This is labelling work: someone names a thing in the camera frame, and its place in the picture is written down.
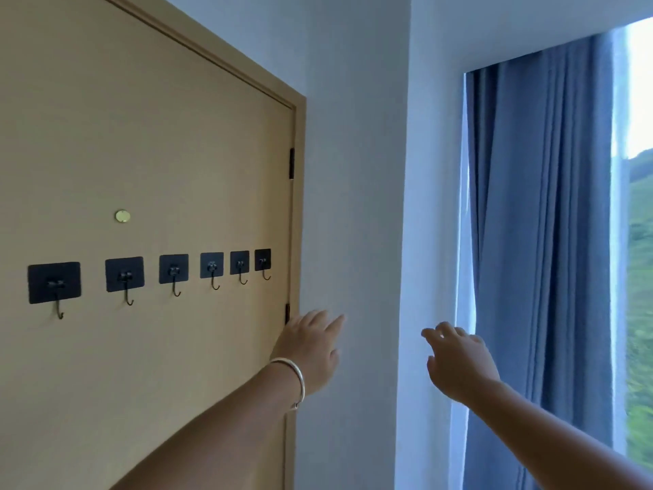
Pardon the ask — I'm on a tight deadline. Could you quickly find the person's right hand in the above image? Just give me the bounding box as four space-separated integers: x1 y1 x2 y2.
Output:
421 322 502 404

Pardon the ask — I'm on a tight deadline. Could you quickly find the person's left hand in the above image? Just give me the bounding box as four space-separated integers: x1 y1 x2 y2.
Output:
270 309 346 398

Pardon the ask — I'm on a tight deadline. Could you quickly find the person's right forearm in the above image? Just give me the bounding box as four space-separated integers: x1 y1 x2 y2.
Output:
461 379 653 490

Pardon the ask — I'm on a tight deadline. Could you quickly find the person's left forearm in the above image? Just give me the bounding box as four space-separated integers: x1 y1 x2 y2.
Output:
109 362 303 490

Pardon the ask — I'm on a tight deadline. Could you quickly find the white sheer curtain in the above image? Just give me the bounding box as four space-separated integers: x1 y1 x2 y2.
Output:
450 71 477 490

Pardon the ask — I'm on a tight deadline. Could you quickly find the blue pleated curtain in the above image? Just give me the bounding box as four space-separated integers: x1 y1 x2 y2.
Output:
466 32 616 490

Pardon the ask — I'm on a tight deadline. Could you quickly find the row of black adhesive hooks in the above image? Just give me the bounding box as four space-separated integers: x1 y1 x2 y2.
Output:
28 249 272 320

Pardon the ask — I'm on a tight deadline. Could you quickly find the glass window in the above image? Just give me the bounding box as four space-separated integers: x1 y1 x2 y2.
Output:
611 17 653 472

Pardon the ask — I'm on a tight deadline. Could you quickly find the silver bangle bracelet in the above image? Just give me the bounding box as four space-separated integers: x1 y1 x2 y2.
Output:
269 357 307 412

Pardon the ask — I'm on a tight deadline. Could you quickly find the tan wooden door frame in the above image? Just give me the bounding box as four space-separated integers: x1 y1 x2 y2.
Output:
97 0 307 490

